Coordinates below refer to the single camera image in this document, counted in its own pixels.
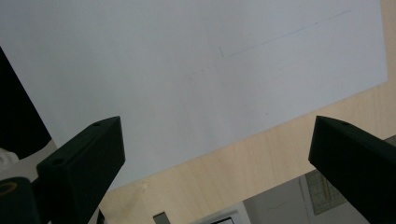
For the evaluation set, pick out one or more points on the white paper sheet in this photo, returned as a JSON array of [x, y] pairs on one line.
[[186, 77]]

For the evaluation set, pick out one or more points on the small grey block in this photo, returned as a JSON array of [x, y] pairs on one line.
[[162, 218]]

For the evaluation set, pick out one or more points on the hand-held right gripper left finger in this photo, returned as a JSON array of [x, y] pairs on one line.
[[84, 161]]

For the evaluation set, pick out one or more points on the white crumpled object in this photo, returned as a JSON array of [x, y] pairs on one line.
[[6, 160]]

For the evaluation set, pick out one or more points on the green grid cutting mat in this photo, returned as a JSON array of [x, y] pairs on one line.
[[322, 193]]

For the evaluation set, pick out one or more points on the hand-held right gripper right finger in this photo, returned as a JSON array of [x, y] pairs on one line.
[[355, 161]]

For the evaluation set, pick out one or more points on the dark cloth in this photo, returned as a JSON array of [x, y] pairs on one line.
[[18, 118]]

